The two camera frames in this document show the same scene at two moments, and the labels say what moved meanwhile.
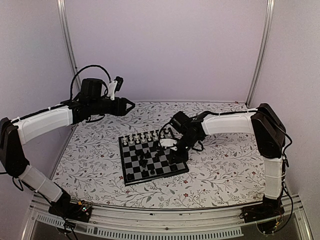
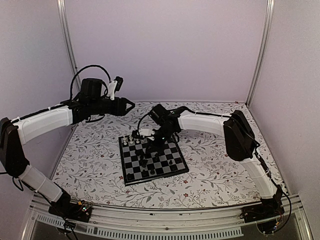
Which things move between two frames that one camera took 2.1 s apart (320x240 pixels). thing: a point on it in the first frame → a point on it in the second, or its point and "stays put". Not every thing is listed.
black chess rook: x=130 y=176 stays put
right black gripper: x=183 y=157 → x=154 y=147
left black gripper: x=120 y=108 stays put
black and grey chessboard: x=143 y=158 stays put
